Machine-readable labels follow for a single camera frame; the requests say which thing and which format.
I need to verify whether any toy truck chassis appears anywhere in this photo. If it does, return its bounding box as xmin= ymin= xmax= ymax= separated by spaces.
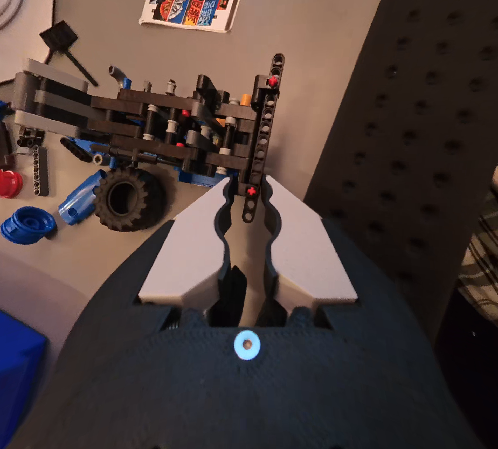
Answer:
xmin=12 ymin=53 xmax=285 ymax=224

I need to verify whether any black plate with rod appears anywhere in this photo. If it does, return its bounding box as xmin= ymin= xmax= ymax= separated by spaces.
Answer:
xmin=39 ymin=21 xmax=99 ymax=87

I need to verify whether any black perforated panel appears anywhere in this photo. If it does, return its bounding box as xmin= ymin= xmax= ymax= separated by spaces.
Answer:
xmin=303 ymin=0 xmax=498 ymax=341

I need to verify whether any black connector piece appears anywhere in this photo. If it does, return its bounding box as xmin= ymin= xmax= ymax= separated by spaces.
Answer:
xmin=16 ymin=126 xmax=45 ymax=147

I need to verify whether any white book stand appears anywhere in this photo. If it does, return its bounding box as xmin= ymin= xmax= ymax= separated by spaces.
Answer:
xmin=0 ymin=0 xmax=58 ymax=84

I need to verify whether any blue wheel hub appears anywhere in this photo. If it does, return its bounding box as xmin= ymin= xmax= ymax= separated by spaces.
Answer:
xmin=0 ymin=206 xmax=57 ymax=245

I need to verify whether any person's plaid clothing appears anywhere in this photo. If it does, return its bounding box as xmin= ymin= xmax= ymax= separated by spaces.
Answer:
xmin=459 ymin=165 xmax=498 ymax=321

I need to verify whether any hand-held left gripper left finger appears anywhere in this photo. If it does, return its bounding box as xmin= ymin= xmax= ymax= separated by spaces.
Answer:
xmin=138 ymin=176 xmax=246 ymax=326

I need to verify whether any blue plastic bin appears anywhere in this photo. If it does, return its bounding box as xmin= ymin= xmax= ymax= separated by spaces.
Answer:
xmin=0 ymin=309 xmax=48 ymax=449

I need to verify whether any black beam with holes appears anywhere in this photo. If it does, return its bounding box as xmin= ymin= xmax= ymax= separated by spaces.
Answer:
xmin=32 ymin=144 xmax=49 ymax=197

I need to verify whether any black rubber tyre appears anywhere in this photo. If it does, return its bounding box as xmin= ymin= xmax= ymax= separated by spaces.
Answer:
xmin=93 ymin=166 xmax=167 ymax=232

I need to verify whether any red wheel hub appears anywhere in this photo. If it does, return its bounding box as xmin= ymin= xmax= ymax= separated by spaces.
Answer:
xmin=0 ymin=170 xmax=23 ymax=199

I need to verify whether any blue curved panel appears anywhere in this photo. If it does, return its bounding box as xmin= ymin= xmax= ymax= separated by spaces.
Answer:
xmin=58 ymin=169 xmax=107 ymax=226

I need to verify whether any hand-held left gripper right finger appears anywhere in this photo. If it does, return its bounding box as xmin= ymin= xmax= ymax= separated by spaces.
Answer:
xmin=261 ymin=175 xmax=358 ymax=313

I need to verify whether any grey desk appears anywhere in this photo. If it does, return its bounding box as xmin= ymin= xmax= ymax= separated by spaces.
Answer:
xmin=0 ymin=0 xmax=401 ymax=372

